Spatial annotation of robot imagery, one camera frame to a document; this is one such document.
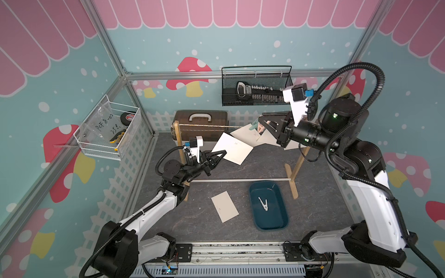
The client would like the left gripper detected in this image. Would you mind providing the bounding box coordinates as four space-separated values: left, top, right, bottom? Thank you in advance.
180 150 227 183

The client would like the white postcard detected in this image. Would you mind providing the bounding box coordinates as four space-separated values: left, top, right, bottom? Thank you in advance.
212 133 253 165
211 191 239 223
230 124 263 147
257 130 280 147
284 140 305 150

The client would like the green clothespin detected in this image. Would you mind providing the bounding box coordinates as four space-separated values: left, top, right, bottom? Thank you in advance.
250 119 258 130

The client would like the white clothespin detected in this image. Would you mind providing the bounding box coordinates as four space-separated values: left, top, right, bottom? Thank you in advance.
258 197 269 212

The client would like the pink clothespin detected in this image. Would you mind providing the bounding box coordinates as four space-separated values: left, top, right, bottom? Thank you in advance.
257 125 265 134

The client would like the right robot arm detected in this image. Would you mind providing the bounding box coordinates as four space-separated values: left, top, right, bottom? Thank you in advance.
258 62 442 277

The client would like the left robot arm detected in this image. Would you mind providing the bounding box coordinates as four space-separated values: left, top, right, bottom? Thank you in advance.
79 145 227 278

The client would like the brown lidded storage box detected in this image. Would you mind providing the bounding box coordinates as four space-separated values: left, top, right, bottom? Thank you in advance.
171 110 228 142

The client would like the label maker device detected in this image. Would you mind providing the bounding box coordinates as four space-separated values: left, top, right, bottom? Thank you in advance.
236 82 251 100

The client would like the teal plastic tray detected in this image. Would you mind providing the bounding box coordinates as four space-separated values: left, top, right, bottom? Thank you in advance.
249 181 289 232

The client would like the black tape roll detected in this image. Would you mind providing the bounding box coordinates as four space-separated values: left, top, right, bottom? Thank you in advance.
120 111 136 126

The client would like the yellow black utility knife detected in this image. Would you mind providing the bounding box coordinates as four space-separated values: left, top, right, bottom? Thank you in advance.
110 129 126 144

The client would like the plastic labelled bag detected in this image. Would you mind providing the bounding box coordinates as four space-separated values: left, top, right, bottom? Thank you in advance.
87 105 125 141

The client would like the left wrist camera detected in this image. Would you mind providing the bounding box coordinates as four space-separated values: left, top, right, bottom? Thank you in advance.
185 136 203 163

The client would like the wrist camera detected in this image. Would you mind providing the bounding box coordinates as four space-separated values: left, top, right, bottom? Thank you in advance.
185 136 203 163
282 83 314 126

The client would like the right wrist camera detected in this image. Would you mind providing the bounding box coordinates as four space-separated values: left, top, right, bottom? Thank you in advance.
282 83 314 126

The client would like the black wire mesh basket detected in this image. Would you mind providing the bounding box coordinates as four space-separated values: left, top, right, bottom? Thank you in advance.
221 66 293 106

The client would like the clear wall-mounted bin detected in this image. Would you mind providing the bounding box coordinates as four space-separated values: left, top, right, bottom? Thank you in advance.
74 96 141 161

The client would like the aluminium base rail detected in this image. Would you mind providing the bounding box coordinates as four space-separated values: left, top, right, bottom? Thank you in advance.
129 241 391 278

